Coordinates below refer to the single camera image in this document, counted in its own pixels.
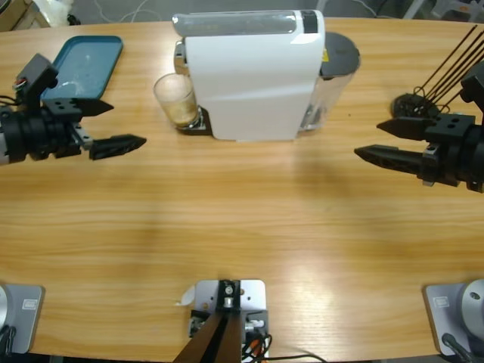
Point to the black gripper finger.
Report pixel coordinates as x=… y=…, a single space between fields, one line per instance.
x=117 y=145
x=423 y=127
x=404 y=160
x=75 y=107

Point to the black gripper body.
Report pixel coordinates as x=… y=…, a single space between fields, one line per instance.
x=465 y=159
x=41 y=134

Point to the clear glass cup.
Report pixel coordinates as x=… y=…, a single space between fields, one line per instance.
x=177 y=102

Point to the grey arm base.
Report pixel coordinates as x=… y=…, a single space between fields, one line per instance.
x=438 y=321
x=30 y=321

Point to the white capsule coffee machine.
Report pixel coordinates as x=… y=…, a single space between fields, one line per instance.
x=249 y=83

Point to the teal plastic tray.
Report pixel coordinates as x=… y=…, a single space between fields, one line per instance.
x=87 y=60

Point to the brown cardboard box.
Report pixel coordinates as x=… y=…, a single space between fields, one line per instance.
x=15 y=15

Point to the white plastic stool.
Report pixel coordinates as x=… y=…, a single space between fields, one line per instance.
x=446 y=9

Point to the white tape tag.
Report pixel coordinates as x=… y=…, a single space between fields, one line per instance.
x=188 y=296

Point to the black connector box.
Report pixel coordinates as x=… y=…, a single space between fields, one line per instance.
x=261 y=315

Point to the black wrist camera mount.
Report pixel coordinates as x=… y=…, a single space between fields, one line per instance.
x=36 y=75
x=474 y=87

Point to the black post bracket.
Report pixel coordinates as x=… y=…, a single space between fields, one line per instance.
x=223 y=302

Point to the white metal mount plate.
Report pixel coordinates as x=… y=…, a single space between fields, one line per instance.
x=253 y=298

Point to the dark brown post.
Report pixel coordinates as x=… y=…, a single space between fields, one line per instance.
x=211 y=340

